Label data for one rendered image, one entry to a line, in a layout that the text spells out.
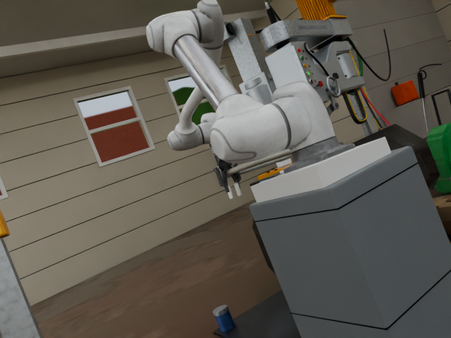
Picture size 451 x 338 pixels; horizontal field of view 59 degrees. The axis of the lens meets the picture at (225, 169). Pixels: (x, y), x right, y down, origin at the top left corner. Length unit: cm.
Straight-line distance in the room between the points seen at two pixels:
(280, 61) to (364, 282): 177
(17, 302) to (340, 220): 88
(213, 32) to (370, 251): 104
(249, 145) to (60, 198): 696
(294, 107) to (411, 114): 408
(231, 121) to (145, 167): 733
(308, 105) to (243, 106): 20
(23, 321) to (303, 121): 96
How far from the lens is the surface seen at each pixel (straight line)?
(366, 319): 123
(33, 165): 806
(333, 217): 112
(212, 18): 169
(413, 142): 277
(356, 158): 123
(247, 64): 344
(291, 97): 129
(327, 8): 329
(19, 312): 124
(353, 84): 314
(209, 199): 895
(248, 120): 120
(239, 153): 119
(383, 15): 635
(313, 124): 128
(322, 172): 112
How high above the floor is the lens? 95
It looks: level
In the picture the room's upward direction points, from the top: 22 degrees counter-clockwise
